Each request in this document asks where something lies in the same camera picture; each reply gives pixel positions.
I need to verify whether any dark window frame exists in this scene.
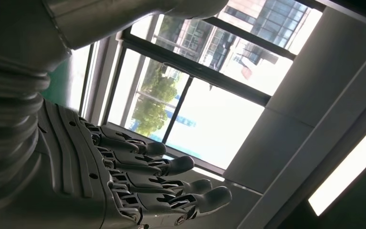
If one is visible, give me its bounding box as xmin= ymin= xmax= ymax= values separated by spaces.
xmin=79 ymin=0 xmax=327 ymax=177

